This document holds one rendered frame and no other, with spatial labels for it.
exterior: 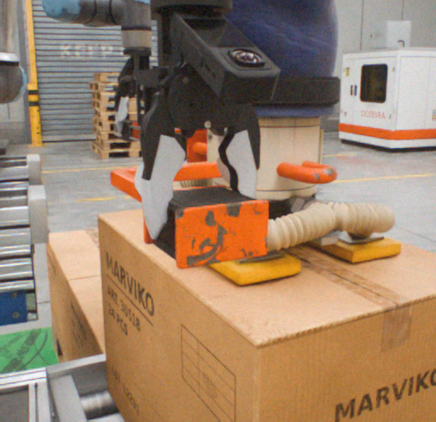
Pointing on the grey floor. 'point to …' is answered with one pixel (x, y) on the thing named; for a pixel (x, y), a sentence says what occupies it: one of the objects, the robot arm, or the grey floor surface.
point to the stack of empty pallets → (102, 146)
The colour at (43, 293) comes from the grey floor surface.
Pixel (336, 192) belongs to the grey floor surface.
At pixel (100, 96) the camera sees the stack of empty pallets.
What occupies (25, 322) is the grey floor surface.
